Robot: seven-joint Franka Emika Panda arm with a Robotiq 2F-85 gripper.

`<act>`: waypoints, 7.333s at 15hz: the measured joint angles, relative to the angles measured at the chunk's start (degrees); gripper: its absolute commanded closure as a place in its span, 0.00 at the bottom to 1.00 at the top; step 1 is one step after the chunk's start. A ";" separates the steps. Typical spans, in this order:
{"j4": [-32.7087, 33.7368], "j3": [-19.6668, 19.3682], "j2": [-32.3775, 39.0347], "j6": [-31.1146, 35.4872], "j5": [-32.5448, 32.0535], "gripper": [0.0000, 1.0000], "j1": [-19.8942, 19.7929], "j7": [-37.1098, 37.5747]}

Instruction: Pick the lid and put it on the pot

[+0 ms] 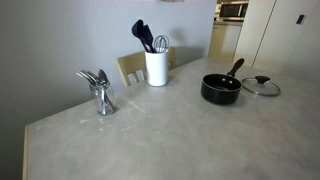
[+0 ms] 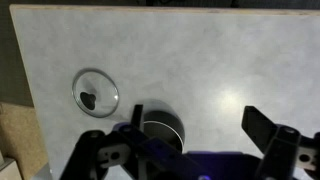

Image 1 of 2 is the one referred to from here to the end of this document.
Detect metal whisk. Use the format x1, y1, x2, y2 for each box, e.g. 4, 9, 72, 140
153, 35, 169, 53

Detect microwave oven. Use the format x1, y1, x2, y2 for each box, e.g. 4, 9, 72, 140
219, 1, 249, 21

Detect black saucepan with handle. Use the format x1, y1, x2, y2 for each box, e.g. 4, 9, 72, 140
201, 58, 244, 105

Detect black wall switch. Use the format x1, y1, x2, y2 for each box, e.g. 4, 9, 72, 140
296, 14, 305, 24

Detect metal spoons in jar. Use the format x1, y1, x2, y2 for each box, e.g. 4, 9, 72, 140
76, 68, 117, 113

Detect glass lid with black knob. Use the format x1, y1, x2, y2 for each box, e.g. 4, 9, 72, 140
242, 76, 281, 97

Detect white utensil holder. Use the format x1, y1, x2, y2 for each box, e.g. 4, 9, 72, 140
145, 51, 169, 87

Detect glass jar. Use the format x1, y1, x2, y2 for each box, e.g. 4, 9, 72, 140
89, 84, 117, 116

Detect dark blue spatula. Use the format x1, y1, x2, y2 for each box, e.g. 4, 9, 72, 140
132, 19, 156, 53

